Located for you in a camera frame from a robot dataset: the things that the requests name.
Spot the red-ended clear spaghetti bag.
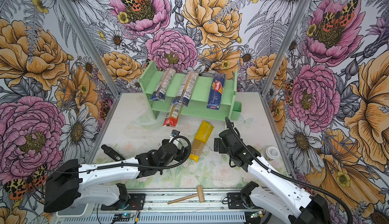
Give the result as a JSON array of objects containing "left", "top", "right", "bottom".
[{"left": 163, "top": 104, "right": 183, "bottom": 127}]

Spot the yellow spaghetti bag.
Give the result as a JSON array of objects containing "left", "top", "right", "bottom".
[{"left": 189, "top": 121, "right": 214, "bottom": 162}]

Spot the clear spaghetti bag white label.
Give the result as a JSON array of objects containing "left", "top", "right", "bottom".
[{"left": 172, "top": 71, "right": 200, "bottom": 107}]

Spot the clear spaghetti bag dark end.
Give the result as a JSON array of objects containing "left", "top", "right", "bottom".
[{"left": 151, "top": 67, "right": 177, "bottom": 101}]

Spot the blue Barilla spaghetti bag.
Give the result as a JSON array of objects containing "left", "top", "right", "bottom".
[{"left": 207, "top": 73, "right": 226, "bottom": 110}]

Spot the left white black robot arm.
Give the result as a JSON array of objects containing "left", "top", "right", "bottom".
[{"left": 44, "top": 135, "right": 191, "bottom": 213}]

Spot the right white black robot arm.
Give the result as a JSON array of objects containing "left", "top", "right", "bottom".
[{"left": 214, "top": 129, "right": 331, "bottom": 224}]

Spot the green wooden two-tier shelf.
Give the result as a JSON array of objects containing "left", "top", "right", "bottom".
[{"left": 139, "top": 61, "right": 242, "bottom": 121}]

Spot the clear tape roll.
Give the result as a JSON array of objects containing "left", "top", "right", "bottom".
[{"left": 265, "top": 147, "right": 281, "bottom": 161}]

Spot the small wooden mallet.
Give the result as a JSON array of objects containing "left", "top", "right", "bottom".
[{"left": 167, "top": 185, "right": 205, "bottom": 204}]

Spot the black handheld remote device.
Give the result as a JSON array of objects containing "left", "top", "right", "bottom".
[{"left": 101, "top": 145, "right": 125, "bottom": 162}]

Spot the left black corrugated cable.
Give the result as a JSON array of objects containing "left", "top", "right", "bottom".
[{"left": 54, "top": 135, "right": 192, "bottom": 176}]

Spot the black corrugated cable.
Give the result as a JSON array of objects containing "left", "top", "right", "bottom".
[
  {"left": 54, "top": 135, "right": 192, "bottom": 176},
  {"left": 224, "top": 117, "right": 354, "bottom": 224}
]

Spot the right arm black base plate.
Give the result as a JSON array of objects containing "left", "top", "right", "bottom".
[{"left": 227, "top": 192, "right": 260, "bottom": 209}]

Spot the right black corrugated cable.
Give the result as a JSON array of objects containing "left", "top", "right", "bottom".
[{"left": 224, "top": 117, "right": 354, "bottom": 224}]

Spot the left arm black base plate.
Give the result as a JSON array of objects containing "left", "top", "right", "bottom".
[{"left": 100, "top": 193, "right": 146, "bottom": 211}]

